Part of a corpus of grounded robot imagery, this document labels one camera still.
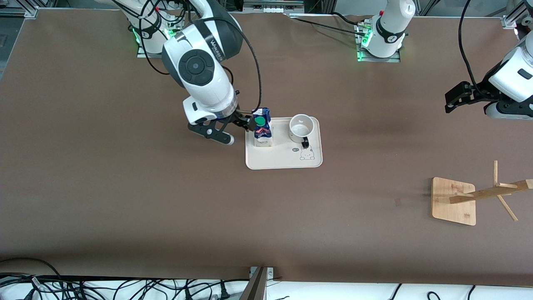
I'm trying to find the blue white milk carton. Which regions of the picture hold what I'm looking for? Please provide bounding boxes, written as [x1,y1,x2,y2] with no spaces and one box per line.
[252,107,275,148]

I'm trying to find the white cup black handle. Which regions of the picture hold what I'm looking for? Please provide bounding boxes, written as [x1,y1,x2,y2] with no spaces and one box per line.
[289,114,315,150]

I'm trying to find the wooden cup rack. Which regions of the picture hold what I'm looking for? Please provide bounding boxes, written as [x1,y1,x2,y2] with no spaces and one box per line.
[431,160,533,227]

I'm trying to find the cream tray bear print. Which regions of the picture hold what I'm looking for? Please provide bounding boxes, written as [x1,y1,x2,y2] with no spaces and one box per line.
[245,117,324,170]

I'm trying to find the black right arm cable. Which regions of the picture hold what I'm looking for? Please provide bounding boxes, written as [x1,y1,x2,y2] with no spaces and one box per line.
[112,0,263,113]

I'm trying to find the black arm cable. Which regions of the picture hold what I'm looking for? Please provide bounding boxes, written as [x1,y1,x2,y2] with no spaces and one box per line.
[458,0,486,95]
[112,0,263,113]

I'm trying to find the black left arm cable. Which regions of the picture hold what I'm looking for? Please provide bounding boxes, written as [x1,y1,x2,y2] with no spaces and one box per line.
[458,0,486,95]

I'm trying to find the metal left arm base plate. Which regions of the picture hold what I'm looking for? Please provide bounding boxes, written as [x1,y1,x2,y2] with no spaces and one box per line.
[356,22,401,63]

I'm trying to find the aluminium frame corner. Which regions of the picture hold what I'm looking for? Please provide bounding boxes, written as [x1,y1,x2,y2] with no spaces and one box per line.
[0,0,40,18]
[501,0,533,30]

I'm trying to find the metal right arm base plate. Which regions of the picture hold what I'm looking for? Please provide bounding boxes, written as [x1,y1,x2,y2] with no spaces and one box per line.
[137,19,181,59]

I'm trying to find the metal rail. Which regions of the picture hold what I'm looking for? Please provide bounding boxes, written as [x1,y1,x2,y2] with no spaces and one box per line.
[243,0,306,13]

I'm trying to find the black table cable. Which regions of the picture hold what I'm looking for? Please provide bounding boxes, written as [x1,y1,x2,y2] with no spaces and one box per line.
[289,15,371,37]
[331,12,369,27]

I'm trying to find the metal table bracket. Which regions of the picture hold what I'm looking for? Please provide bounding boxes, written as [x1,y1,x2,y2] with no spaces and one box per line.
[239,266,276,300]

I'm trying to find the black arched cable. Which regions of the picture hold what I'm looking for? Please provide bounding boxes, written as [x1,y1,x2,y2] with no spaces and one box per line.
[0,258,64,288]

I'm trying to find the black cable bundle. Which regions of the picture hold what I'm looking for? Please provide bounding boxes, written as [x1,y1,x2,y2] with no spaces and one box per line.
[0,273,89,300]

